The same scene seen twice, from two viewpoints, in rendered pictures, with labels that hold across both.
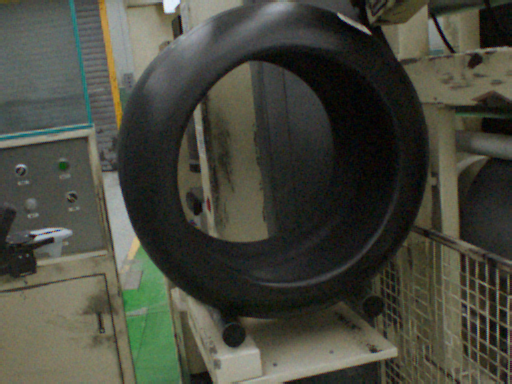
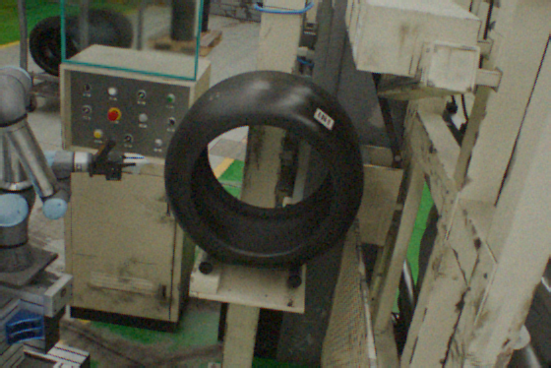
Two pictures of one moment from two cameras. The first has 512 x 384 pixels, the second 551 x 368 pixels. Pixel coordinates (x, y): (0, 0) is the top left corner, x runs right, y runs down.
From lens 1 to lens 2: 87 cm
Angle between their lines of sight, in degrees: 16
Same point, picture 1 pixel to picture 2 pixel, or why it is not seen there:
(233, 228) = (252, 192)
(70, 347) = (145, 217)
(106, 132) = not seen: outside the picture
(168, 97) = (195, 132)
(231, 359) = (200, 279)
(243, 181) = (267, 165)
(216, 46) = (230, 111)
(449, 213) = (403, 232)
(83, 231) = not seen: hidden behind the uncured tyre
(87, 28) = not seen: outside the picture
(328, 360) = (260, 300)
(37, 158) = (153, 90)
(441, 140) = (412, 183)
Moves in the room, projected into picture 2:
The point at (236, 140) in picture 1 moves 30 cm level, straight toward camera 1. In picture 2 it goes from (269, 138) to (238, 168)
